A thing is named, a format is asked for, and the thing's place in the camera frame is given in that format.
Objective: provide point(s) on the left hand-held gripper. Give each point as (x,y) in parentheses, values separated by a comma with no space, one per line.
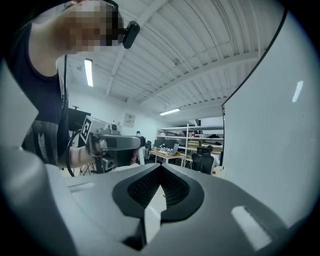
(93,130)

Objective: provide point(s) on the white shelf rack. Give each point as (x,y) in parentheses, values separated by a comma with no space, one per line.
(187,135)

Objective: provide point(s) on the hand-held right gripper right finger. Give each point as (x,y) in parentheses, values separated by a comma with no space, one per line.
(212,237)

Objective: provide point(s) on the white wall poster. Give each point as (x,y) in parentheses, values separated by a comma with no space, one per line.
(129,120)

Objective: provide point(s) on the cream marker tray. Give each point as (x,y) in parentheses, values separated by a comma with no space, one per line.
(221,172)

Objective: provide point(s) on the person's left forearm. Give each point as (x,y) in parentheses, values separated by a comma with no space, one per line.
(80,156)

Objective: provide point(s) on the person's dark clothing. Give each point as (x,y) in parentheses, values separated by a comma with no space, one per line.
(42,100)

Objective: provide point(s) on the black monitor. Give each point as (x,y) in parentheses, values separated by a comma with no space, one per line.
(165,143)

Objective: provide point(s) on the wooden desk white legs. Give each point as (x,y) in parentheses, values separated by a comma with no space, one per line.
(160,153)

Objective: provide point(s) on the person's head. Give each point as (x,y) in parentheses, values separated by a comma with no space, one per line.
(75,30)

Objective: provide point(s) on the open grey laptop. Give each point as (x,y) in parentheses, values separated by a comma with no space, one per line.
(176,147)

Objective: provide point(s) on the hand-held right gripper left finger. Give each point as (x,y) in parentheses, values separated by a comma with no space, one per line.
(100,212)

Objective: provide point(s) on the large whiteboard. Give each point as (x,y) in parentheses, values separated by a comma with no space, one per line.
(270,137)

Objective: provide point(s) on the black head-worn camera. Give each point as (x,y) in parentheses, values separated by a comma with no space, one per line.
(131,35)

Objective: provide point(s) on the white ceiling tube light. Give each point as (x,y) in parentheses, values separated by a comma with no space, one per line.
(88,72)
(170,111)

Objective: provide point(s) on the black mesh office chair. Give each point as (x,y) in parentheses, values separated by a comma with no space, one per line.
(201,162)

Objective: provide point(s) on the ceiling dome sensor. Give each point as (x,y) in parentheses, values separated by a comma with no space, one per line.
(176,62)

